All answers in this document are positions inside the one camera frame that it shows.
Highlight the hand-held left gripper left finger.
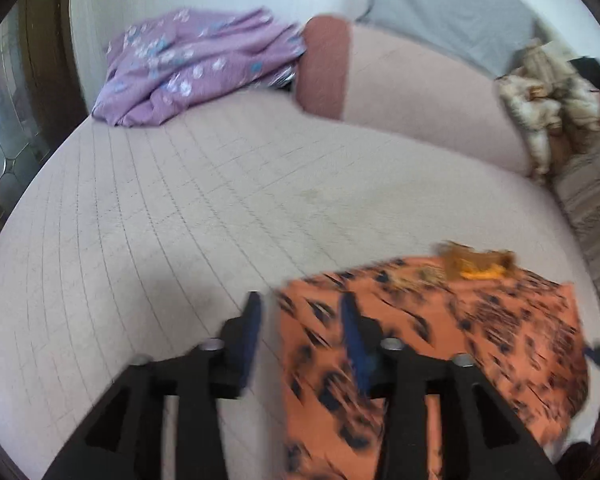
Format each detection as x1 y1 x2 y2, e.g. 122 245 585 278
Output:
42 291 263 480

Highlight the striped floral pillow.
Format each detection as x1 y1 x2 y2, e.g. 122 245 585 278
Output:
552 145 600 321

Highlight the black cloth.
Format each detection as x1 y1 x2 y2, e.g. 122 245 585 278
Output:
567 55 600 92

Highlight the stained glass wooden door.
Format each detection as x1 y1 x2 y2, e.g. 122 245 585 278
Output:
0 0 88 233

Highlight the grey pillow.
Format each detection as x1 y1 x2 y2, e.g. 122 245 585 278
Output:
355 0 556 81

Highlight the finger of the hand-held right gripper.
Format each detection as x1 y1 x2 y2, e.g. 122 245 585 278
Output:
582 342 600 377

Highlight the beige floral blanket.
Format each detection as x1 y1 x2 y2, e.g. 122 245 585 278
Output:
497 40 600 186

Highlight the orange black floral shirt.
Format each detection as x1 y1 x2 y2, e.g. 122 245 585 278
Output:
275 240 591 480

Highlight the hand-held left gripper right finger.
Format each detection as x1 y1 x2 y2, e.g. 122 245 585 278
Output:
341 292 563 480

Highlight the quilted bed mattress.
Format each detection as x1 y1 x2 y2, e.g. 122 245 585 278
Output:
0 91 600 480

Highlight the purple floral cloth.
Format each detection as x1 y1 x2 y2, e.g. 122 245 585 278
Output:
91 6 308 128

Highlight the pink bolster cushion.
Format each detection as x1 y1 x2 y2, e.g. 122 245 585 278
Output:
296 15 536 177

